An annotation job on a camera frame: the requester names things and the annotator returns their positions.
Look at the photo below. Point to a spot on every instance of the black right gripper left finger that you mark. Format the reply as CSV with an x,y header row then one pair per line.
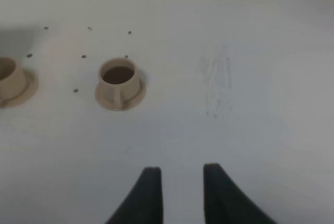
x,y
144,203

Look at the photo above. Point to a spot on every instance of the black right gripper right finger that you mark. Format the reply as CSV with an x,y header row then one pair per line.
x,y
224,202

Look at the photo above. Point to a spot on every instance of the beige right cup saucer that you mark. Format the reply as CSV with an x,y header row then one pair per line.
x,y
103,102

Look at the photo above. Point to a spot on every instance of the beige cup saucer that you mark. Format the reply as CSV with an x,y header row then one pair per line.
x,y
32,86
103,102

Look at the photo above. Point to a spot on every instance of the beige right teacup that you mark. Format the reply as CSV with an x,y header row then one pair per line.
x,y
119,79

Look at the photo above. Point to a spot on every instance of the beige teacup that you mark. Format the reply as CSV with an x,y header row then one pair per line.
x,y
119,79
13,80

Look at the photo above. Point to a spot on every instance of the beige left cup saucer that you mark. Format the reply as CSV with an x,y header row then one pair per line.
x,y
32,86

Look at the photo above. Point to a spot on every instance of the beige left teacup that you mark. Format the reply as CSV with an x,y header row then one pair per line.
x,y
13,80

